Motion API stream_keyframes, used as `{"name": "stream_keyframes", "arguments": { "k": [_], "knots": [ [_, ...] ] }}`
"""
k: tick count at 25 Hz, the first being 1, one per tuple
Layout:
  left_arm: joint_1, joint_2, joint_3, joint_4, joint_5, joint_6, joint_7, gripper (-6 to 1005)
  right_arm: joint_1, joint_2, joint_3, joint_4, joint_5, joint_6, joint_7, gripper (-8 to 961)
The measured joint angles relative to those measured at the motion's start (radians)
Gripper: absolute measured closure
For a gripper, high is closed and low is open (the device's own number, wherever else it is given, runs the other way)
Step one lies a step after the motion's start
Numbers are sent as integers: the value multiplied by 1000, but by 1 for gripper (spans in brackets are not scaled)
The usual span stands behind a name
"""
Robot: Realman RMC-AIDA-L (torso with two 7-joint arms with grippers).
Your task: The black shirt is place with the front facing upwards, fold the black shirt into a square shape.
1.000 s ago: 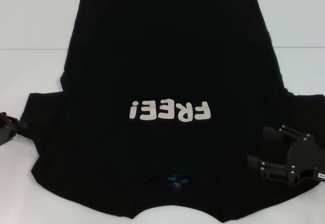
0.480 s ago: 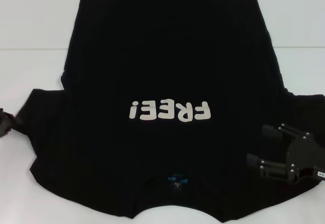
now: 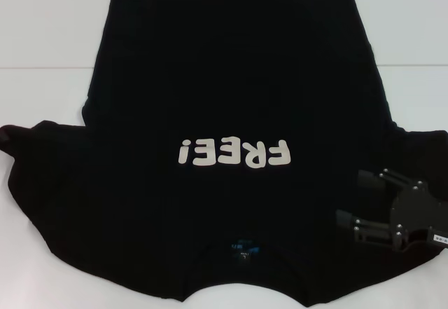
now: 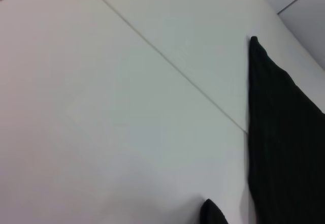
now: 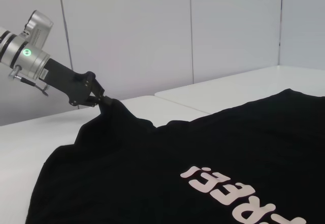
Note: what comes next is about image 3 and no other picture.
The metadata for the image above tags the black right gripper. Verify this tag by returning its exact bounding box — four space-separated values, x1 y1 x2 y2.
335 167 448 253

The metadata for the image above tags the black FREE print t-shirt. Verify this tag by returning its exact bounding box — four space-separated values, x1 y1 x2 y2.
0 0 448 309

